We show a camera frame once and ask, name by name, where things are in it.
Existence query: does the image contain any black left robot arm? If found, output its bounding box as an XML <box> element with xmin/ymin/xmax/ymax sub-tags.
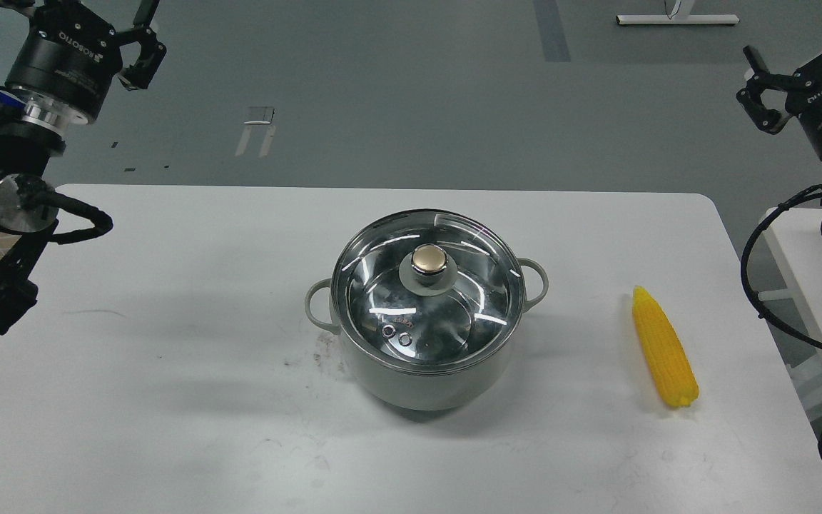
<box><xmin>0</xmin><ymin>1</ymin><xmax>167</xmax><ymax>336</ymax></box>

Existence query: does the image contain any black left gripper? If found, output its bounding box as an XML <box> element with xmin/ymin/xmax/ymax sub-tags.
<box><xmin>4</xmin><ymin>0</ymin><xmax>167</xmax><ymax>121</ymax></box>

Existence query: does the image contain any grey pot with steel rim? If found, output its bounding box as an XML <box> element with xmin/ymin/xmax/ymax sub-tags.
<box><xmin>304</xmin><ymin>208</ymin><xmax>549</xmax><ymax>412</ymax></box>

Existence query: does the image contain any yellow corn cob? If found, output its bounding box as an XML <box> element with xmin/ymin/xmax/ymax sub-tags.
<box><xmin>631</xmin><ymin>286</ymin><xmax>699</xmax><ymax>408</ymax></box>

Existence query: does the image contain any white table base foot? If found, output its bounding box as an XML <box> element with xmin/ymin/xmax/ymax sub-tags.
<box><xmin>614</xmin><ymin>1</ymin><xmax>740</xmax><ymax>26</ymax></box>

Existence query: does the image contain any glass pot lid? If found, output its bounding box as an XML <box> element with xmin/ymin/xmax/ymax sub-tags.
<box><xmin>329</xmin><ymin>209</ymin><xmax>549</xmax><ymax>372</ymax></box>

